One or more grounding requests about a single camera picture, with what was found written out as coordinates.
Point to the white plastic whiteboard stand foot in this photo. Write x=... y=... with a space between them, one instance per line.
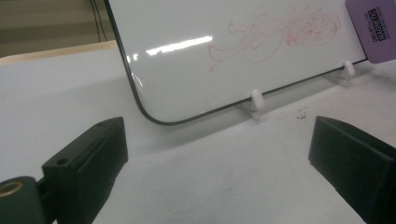
x=348 y=67
x=257 y=99

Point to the white whiteboard with black rim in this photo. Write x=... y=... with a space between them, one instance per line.
x=186 y=77

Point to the purple whiteboard eraser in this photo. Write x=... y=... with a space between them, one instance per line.
x=375 y=34

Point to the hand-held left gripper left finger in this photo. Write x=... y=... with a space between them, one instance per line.
x=84 y=168

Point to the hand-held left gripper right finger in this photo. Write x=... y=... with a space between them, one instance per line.
x=355 y=161

